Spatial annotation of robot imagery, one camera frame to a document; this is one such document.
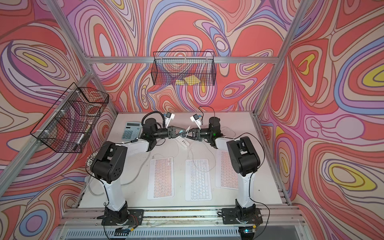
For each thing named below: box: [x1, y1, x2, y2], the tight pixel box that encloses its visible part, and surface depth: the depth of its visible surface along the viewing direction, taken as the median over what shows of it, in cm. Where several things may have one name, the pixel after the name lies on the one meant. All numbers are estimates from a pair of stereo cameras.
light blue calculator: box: [121, 121, 142, 141], surface depth 107 cm
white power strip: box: [176, 135, 190, 147], surface depth 101 cm
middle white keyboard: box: [185, 158, 212, 202], surface depth 86 cm
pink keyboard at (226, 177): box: [215, 150, 239, 190], surface depth 88 cm
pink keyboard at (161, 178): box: [147, 156, 175, 200], surface depth 88 cm
